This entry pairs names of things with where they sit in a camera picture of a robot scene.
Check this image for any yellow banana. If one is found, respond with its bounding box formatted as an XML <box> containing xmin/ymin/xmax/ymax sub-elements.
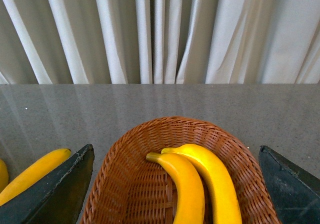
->
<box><xmin>0</xmin><ymin>159</ymin><xmax>9</xmax><ymax>192</ymax></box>
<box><xmin>161</xmin><ymin>143</ymin><xmax>242</xmax><ymax>223</ymax></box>
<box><xmin>146</xmin><ymin>152</ymin><xmax>205</xmax><ymax>223</ymax></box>
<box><xmin>0</xmin><ymin>148</ymin><xmax>71</xmax><ymax>205</ymax></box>

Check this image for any white pleated curtain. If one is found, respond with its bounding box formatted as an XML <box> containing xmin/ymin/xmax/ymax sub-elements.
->
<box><xmin>0</xmin><ymin>0</ymin><xmax>320</xmax><ymax>84</ymax></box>

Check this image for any right wicker basket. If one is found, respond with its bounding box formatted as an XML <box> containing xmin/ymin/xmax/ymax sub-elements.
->
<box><xmin>80</xmin><ymin>116</ymin><xmax>280</xmax><ymax>223</ymax></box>

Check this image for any yellow banana front in basket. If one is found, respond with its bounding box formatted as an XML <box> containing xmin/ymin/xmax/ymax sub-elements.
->
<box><xmin>146</xmin><ymin>152</ymin><xmax>205</xmax><ymax>223</ymax></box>

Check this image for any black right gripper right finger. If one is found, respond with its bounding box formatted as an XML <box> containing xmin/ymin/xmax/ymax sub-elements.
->
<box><xmin>258</xmin><ymin>145</ymin><xmax>320</xmax><ymax>223</ymax></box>

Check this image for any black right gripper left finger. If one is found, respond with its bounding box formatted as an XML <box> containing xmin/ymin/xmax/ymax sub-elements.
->
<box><xmin>0</xmin><ymin>144</ymin><xmax>95</xmax><ymax>223</ymax></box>

